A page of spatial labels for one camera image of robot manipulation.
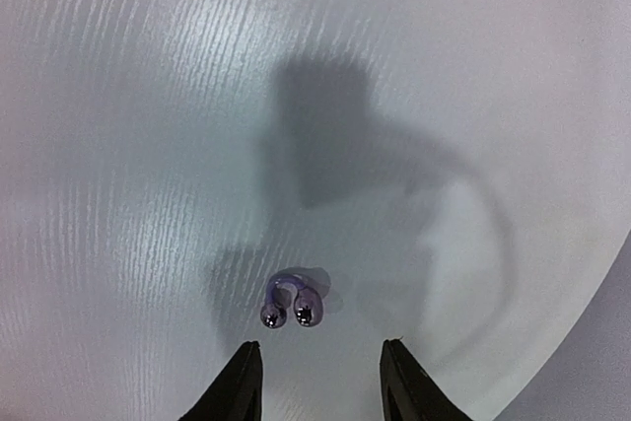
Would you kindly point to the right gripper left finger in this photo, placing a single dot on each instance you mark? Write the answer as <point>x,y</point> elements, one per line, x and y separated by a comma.
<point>236,392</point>

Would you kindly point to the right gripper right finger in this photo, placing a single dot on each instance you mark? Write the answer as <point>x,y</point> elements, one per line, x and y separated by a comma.
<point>408,392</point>

